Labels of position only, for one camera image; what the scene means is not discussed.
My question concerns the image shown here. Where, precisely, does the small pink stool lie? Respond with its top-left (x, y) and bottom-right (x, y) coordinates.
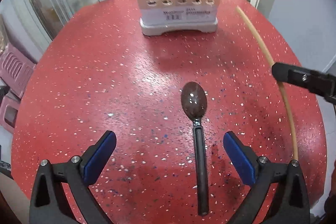
top-left (1, 96), bottom-right (20, 134)

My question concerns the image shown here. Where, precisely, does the small dark spoon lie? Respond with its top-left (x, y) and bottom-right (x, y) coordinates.
top-left (181, 82), bottom-right (209, 216)

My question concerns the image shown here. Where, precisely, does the pink plastic stool stack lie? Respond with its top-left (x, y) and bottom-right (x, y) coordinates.
top-left (1, 43), bottom-right (36, 99)

